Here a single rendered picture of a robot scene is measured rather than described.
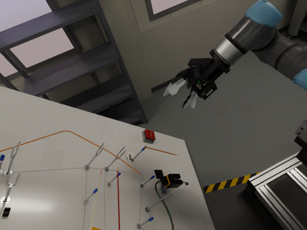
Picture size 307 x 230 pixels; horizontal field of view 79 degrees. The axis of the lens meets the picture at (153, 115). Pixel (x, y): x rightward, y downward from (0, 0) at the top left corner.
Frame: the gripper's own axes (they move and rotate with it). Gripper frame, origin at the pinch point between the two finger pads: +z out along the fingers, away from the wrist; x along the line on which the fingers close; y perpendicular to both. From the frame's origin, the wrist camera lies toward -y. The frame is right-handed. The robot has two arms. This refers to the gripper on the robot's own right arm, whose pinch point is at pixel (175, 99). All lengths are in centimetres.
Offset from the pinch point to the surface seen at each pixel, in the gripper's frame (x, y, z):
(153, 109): 65, -143, 103
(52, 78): -53, -97, 97
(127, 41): -10, -152, 49
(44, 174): -25.7, 22.6, 31.9
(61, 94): -43, -130, 140
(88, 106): -13, -103, 114
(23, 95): -44, -3, 33
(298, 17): 170, -228, -90
